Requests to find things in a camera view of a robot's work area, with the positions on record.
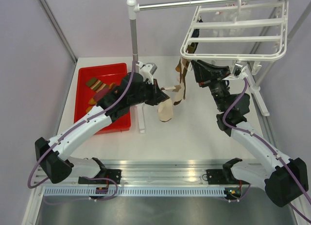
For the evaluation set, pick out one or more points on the navy blue sock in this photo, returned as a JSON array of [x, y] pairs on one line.
[[196, 32]]

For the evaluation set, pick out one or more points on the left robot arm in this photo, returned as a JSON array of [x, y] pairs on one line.
[[54, 155]]

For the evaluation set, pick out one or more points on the silver drying rack stand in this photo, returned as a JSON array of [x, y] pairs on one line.
[[134, 8]]

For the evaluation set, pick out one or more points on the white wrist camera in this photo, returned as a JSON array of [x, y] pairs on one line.
[[147, 71], [239, 71]]

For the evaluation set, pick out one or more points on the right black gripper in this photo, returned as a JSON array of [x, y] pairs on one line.
[[206, 75]]

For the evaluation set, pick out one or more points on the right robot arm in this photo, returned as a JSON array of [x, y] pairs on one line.
[[282, 178]]

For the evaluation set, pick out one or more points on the white clip sock hanger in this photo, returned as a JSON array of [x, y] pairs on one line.
[[263, 40]]

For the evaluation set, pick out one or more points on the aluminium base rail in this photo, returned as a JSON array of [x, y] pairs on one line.
[[157, 173]]

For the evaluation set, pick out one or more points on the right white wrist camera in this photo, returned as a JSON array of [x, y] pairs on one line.
[[239, 71]]

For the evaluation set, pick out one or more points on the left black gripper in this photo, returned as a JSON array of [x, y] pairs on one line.
[[157, 95]]

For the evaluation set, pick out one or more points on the olive brown patterned sock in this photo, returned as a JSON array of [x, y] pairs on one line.
[[191, 48]]

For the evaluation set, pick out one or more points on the white fluffy socks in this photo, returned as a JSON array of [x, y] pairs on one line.
[[230, 15]]

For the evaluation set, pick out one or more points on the white slotted cable duct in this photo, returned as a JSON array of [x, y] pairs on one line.
[[137, 191]]

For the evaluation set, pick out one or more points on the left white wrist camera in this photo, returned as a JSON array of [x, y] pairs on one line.
[[147, 71]]

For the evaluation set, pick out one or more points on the olive green striped sock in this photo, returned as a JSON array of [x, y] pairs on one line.
[[96, 84]]

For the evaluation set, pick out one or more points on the purple striped sock front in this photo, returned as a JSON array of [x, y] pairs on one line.
[[98, 95]]

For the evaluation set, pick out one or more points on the brown cream striped sock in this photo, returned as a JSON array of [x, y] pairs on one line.
[[165, 109]]

